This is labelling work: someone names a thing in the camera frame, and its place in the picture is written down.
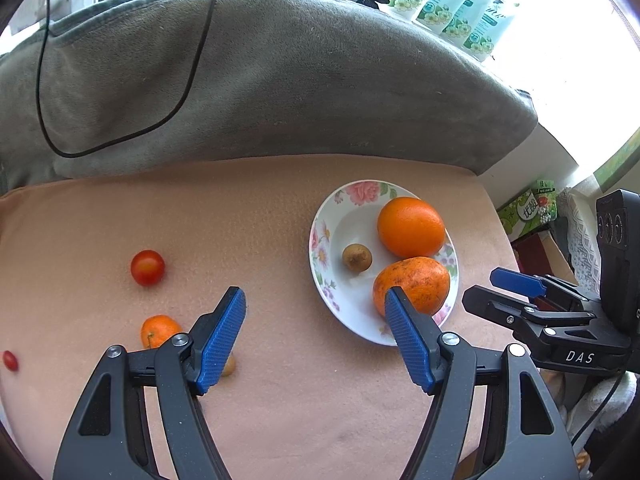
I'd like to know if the small mandarin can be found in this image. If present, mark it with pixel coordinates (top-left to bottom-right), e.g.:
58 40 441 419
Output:
140 314 183 350

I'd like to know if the peach blanket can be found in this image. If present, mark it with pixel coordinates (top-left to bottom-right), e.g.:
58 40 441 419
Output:
0 154 523 480

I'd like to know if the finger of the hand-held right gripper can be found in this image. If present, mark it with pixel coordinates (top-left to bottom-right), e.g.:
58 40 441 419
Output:
462 285 601 337
490 267 601 312

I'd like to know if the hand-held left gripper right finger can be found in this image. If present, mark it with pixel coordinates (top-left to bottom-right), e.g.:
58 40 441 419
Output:
384 287 581 480

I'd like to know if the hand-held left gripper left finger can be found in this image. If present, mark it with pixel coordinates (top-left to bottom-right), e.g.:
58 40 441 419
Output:
52 286 247 480

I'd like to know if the large spotted orange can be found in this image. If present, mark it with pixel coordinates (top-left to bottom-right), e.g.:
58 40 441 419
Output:
372 257 451 317

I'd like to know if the large smooth orange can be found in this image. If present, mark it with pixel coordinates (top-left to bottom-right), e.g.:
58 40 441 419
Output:
377 197 446 259

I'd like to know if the long black cable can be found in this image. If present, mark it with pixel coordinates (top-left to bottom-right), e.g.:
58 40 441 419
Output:
36 0 229 159

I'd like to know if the red cherry tomato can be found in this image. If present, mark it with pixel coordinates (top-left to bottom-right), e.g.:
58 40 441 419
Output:
130 250 166 287

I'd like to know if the red cardboard box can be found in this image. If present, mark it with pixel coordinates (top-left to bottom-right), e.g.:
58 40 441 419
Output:
510 227 575 286

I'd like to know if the white lace cloth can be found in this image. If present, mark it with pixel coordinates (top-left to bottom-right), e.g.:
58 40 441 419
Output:
565 190 602 292

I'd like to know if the green cardboard box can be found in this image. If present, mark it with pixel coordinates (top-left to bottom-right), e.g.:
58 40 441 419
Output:
495 187 547 236

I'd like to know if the person's right forearm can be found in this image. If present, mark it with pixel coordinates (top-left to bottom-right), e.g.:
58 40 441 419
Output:
560 372 623 448

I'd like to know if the grey cushion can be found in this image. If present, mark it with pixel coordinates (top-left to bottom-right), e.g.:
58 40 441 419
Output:
0 0 539 196

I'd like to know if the floral white plate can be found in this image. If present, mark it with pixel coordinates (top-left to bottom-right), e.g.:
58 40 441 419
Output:
309 180 460 347

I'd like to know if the white power strip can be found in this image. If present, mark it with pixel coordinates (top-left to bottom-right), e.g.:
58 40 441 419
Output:
10 0 98 31

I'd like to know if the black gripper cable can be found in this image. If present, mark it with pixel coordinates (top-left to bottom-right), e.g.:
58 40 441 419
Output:
570 370 632 447

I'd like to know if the brown kiwi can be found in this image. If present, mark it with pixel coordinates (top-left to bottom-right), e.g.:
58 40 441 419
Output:
342 243 373 274

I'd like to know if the green drink carton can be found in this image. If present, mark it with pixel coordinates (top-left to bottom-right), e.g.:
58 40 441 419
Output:
532 179 559 222

